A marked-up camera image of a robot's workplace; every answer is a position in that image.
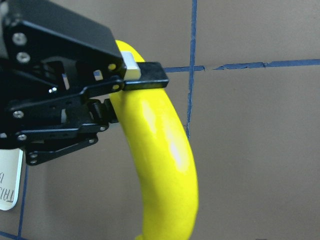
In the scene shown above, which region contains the yellow banana basket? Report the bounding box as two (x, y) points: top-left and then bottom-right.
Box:
(109, 39), (200, 240)

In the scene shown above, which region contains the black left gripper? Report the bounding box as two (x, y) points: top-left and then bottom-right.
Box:
(0, 0), (122, 166)

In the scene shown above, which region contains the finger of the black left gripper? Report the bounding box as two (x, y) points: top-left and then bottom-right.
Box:
(82, 51), (169, 98)

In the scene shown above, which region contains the white bear print tray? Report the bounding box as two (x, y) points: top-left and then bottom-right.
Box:
(0, 148), (23, 211)

